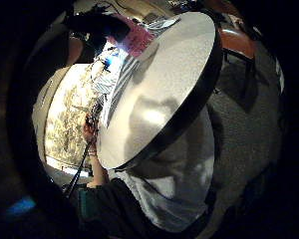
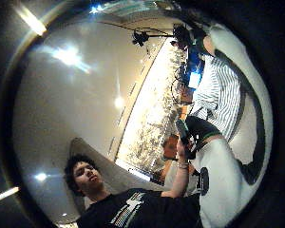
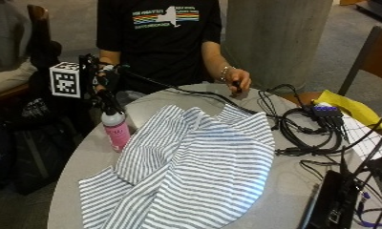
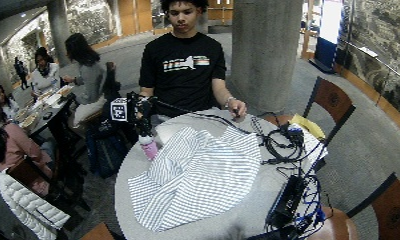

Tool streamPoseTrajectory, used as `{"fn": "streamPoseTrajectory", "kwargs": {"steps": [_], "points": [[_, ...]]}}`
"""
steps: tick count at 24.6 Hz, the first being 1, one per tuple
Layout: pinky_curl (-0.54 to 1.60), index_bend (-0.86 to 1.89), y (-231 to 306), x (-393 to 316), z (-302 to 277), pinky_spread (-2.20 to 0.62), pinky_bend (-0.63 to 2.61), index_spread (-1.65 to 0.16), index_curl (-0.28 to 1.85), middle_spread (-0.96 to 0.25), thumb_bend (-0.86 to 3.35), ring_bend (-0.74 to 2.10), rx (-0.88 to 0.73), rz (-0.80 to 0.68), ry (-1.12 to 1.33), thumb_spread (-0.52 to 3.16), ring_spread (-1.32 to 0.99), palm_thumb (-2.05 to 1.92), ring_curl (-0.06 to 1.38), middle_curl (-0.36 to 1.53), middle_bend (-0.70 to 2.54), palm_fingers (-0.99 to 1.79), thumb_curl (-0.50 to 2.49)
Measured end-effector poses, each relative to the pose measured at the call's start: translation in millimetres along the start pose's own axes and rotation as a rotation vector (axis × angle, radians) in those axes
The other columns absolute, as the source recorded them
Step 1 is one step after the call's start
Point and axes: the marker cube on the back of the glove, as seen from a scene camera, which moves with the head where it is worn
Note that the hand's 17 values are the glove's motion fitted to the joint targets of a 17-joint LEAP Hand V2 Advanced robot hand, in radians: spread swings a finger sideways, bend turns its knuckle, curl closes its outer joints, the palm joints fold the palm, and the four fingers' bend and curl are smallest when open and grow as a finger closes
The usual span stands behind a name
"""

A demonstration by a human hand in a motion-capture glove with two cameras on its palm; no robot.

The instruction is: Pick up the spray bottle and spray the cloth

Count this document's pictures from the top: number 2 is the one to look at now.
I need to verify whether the long ceiling light strip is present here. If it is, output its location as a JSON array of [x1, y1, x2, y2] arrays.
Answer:
[[0, 186, 21, 206], [12, 2, 49, 37]]

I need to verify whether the black camera on boom arm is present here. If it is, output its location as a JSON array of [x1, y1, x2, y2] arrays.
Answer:
[[131, 28, 176, 48]]

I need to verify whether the white soft toy striped shirt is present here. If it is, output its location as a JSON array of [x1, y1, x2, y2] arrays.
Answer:
[[171, 22, 274, 165]]

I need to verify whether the large bright window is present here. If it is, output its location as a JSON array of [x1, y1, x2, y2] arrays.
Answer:
[[114, 37, 189, 183]]

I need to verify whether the black cable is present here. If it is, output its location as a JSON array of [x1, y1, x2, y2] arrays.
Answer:
[[213, 48, 268, 186]]

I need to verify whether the the person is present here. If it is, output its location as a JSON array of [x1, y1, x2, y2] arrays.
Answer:
[[64, 154, 203, 228]]

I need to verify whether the orange chair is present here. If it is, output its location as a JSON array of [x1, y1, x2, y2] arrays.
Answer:
[[161, 135, 180, 161]]

